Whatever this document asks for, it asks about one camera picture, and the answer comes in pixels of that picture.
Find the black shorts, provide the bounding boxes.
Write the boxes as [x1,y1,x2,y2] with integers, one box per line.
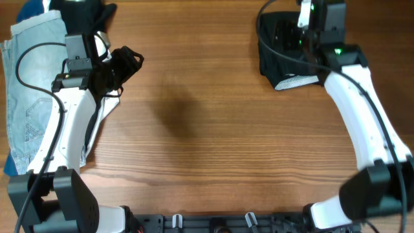
[258,11,319,91]

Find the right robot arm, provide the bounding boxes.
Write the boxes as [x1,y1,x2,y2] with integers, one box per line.
[298,1,413,232]

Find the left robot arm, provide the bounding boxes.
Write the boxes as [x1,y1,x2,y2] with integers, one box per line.
[7,34,144,232]

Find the white garment in pile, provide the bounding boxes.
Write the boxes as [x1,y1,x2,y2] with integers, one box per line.
[43,1,120,157]

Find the black garment in pile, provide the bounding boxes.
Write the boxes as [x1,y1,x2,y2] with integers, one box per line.
[50,1,118,149]

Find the light blue denim shorts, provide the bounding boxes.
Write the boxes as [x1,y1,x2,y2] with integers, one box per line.
[0,9,88,175]

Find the blue garment at bottom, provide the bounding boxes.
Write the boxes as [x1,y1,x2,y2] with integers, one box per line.
[4,0,45,176]

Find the right black cable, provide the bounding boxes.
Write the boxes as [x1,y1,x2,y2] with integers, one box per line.
[255,0,409,233]

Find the black cable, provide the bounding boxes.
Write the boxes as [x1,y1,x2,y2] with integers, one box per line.
[12,41,67,233]
[255,0,409,233]

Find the left black cable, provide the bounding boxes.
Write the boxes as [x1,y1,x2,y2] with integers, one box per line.
[12,41,67,233]

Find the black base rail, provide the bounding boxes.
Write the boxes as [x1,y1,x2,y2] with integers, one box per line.
[129,212,362,233]

